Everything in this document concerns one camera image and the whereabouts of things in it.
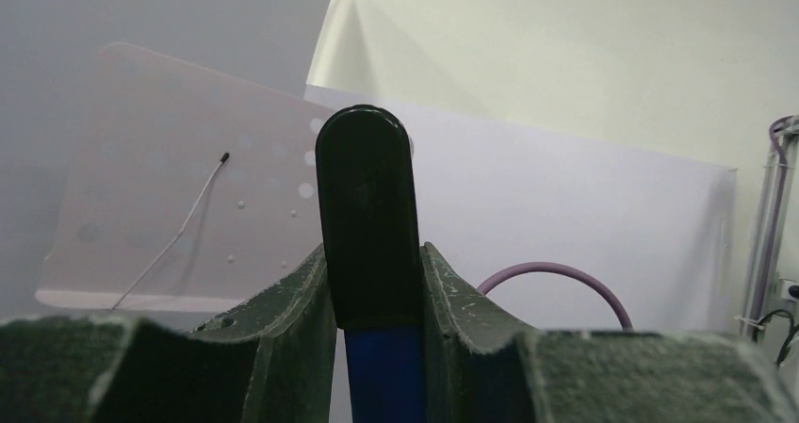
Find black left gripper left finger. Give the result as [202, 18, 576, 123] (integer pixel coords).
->
[1, 248, 336, 422]

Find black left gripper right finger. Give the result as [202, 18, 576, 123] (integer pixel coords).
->
[420, 243, 798, 422]

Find blue black stapler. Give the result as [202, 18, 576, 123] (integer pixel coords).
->
[315, 105, 426, 422]

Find white perforated music stand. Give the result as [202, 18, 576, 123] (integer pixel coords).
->
[35, 42, 331, 313]

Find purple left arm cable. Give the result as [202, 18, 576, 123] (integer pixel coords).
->
[477, 261, 634, 332]

